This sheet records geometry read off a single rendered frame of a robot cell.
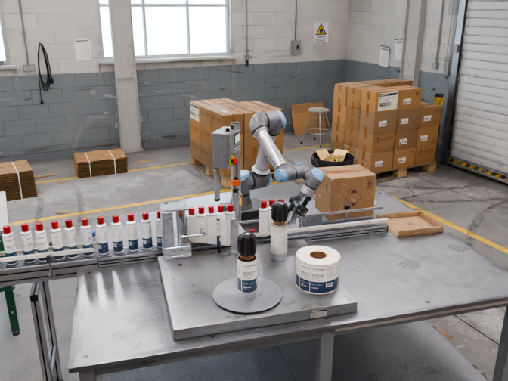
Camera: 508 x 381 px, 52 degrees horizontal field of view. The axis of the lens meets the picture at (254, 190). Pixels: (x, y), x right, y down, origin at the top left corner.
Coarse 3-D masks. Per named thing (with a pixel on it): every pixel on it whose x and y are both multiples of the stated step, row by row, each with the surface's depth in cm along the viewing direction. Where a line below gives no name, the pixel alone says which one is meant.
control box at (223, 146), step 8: (224, 128) 282; (216, 136) 271; (224, 136) 269; (232, 136) 273; (216, 144) 272; (224, 144) 271; (232, 144) 274; (216, 152) 274; (224, 152) 272; (232, 152) 276; (216, 160) 275; (224, 160) 274; (224, 168) 275
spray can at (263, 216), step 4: (264, 200) 288; (264, 204) 285; (260, 208) 287; (264, 208) 286; (260, 212) 287; (264, 212) 286; (260, 216) 288; (264, 216) 287; (260, 220) 288; (264, 220) 288; (260, 224) 289; (264, 224) 288; (260, 228) 290; (264, 228) 289; (260, 232) 291; (264, 236) 291
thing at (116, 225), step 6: (114, 216) 266; (114, 222) 267; (120, 222) 269; (114, 228) 267; (120, 228) 269; (114, 234) 268; (120, 234) 269; (114, 240) 270; (120, 240) 270; (114, 246) 271; (120, 246) 271; (114, 252) 272; (120, 252) 272
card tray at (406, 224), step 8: (376, 216) 325; (384, 216) 327; (392, 216) 328; (400, 216) 330; (408, 216) 332; (416, 216) 332; (424, 216) 327; (392, 224) 321; (400, 224) 321; (408, 224) 321; (416, 224) 321; (424, 224) 321; (432, 224) 319; (440, 224) 312; (392, 232) 309; (400, 232) 302; (408, 232) 304; (416, 232) 305; (424, 232) 307; (432, 232) 308
